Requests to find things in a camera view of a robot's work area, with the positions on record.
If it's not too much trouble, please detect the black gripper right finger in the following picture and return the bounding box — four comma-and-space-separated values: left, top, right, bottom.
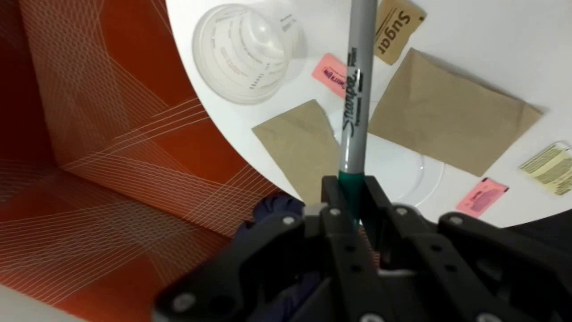
361, 177, 572, 322

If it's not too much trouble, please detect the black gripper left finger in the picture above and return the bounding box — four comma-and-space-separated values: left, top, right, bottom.
152, 175, 387, 322

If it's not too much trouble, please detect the green capped grey marker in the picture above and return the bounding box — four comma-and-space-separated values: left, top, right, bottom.
337, 0, 377, 220

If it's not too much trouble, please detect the brown napkin near cup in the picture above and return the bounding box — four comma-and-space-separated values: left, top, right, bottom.
253, 100, 339, 204

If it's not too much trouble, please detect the pink sweetener packet near marker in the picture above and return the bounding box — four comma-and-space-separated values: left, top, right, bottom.
312, 54, 346, 97

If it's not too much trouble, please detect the clear plastic cup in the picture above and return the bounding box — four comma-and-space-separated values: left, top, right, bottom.
191, 0, 305, 106

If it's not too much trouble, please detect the pink sweetener packet far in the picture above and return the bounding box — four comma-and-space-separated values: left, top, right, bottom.
455, 177, 509, 217

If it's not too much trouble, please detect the clear plastic lid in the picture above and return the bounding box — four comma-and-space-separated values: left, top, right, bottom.
364, 134, 443, 206

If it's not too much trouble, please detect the green sweetener packet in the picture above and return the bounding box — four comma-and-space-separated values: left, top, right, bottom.
518, 141, 572, 197

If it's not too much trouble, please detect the brown napkin centre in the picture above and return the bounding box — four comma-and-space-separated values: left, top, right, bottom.
370, 50, 543, 175

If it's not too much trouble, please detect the round white table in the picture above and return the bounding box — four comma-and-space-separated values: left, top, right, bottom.
166, 0, 572, 226

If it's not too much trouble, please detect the orange patterned sofa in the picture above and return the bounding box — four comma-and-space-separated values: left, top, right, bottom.
0, 0, 273, 322

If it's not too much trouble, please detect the small brown sugar packet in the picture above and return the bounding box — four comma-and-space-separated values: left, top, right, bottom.
375, 0, 425, 65

